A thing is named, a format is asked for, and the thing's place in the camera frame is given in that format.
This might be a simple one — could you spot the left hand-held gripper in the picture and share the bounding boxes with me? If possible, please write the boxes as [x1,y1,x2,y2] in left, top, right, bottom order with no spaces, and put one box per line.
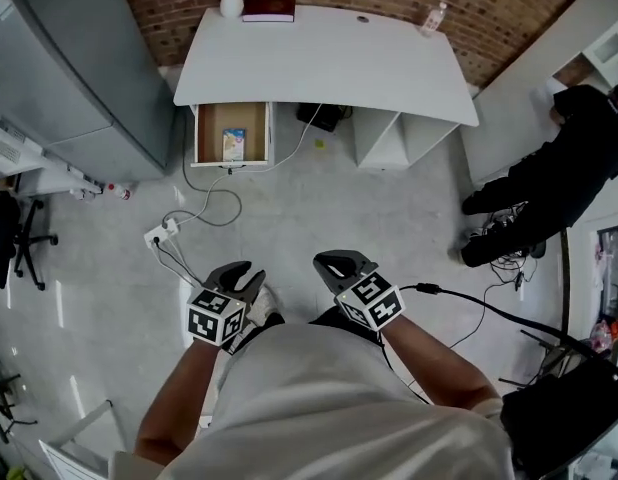
[186,260,268,348]

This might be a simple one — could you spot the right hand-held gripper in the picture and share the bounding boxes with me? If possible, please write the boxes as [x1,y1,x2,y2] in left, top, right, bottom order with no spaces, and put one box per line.
[312,250,407,331]

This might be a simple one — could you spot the small item packet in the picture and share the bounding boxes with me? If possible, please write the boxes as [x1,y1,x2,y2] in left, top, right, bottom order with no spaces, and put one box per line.
[221,127,248,162]

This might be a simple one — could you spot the white desk drawer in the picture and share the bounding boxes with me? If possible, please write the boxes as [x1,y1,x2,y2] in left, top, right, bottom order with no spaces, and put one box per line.
[190,100,276,170]

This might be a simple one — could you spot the person's left forearm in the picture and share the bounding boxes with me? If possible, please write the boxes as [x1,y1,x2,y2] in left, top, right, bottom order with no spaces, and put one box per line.
[133,336,231,467]

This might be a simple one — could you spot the person's right forearm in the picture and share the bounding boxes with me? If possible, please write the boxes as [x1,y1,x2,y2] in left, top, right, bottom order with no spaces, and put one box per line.
[380,312,504,415]

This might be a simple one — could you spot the white desk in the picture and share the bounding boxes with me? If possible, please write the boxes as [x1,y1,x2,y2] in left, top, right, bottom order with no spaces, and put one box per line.
[172,3,481,128]

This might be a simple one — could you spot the white power strip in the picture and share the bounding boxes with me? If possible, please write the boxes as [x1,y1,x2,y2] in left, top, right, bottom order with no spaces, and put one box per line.
[143,217,182,249]

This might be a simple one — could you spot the white open shelf unit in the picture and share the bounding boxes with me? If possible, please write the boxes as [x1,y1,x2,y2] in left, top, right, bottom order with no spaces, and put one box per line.
[351,107,462,171]

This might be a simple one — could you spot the black box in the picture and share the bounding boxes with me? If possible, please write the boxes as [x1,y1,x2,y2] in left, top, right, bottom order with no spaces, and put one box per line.
[295,102,343,134]

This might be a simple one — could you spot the red capped plastic bottle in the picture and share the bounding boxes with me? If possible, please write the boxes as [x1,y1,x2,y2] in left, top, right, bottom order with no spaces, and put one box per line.
[104,182,135,202]

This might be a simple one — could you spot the person's white shirt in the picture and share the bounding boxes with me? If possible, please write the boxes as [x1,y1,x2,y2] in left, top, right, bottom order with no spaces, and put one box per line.
[107,321,516,480]

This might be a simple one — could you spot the black office chair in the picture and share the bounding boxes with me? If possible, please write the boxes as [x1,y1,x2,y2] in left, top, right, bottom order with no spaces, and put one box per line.
[0,189,60,292]

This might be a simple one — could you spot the white chair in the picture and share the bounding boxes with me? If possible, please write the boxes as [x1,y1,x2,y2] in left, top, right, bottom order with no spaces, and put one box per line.
[38,398,136,480]

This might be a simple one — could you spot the clear plastic bottle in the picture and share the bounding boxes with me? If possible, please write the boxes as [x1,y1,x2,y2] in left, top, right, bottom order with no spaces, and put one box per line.
[419,1,449,40]

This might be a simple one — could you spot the black folding chair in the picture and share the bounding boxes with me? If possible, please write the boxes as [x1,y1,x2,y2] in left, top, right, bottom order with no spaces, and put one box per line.
[498,327,618,480]

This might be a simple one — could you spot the dark red book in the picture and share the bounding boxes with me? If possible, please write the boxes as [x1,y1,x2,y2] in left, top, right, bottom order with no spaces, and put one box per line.
[241,0,297,24]

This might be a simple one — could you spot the black stand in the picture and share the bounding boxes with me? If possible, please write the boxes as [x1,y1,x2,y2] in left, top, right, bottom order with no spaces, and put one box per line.
[0,355,39,445]

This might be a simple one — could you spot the grey refrigerator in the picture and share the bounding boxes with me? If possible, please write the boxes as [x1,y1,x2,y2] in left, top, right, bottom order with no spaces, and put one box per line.
[0,0,178,185]

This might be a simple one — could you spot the thin power strip cables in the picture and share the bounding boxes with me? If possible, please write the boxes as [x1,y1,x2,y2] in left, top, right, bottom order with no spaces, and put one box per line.
[152,239,206,288]

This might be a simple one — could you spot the white power cable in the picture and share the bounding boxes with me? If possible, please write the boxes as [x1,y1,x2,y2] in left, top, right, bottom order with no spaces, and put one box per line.
[161,101,324,230]

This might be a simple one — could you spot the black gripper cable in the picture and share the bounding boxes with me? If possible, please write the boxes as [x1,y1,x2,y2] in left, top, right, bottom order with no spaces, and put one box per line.
[399,282,618,370]

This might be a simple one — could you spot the tangle of black cables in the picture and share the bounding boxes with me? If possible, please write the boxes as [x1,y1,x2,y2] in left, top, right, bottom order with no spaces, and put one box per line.
[467,201,541,290]

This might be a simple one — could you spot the white wall cabinet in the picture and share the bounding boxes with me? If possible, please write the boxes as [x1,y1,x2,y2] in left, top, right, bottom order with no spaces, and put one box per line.
[580,16,618,70]

